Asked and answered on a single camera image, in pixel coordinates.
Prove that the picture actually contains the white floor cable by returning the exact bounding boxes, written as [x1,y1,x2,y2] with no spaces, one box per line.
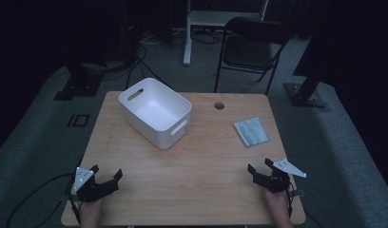
[139,32,166,46]

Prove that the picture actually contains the white desk frame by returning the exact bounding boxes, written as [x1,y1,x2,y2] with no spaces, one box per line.
[183,0,269,67]

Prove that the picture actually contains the right hand-held gripper cable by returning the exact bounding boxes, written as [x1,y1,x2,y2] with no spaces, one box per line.
[286,181,295,219]

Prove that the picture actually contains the black floor cable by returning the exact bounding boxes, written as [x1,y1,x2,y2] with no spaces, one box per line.
[125,44,177,93]
[5,173,74,228]

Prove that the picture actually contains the hand-held gripper cable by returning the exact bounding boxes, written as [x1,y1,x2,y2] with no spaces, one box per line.
[286,181,295,219]
[68,175,82,224]

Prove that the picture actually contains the black folding chair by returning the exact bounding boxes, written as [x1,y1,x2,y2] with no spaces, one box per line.
[213,16,293,96]

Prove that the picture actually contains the light blue cloth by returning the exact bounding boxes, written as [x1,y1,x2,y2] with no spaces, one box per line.
[233,117,272,148]

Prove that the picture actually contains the left hand-held gripper cable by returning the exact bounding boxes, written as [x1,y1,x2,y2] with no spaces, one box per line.
[68,175,82,224]

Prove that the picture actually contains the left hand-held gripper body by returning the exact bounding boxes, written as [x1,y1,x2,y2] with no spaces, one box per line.
[72,166,121,204]

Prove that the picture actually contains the black stand base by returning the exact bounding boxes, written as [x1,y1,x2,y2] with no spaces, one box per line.
[53,61,105,102]
[283,60,329,109]

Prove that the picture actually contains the person's left hand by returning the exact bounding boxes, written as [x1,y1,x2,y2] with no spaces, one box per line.
[78,197,105,228]

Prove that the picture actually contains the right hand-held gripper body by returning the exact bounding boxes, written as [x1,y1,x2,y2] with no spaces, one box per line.
[252,158,308,195]

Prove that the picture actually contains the tangle of black cables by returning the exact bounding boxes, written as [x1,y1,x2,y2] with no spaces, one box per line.
[190,28,223,46]

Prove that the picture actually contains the white plastic bin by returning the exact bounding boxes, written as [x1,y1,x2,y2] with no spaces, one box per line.
[118,77,193,150]

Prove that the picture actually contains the person's right hand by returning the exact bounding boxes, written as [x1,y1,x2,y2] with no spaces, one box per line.
[262,187,294,228]

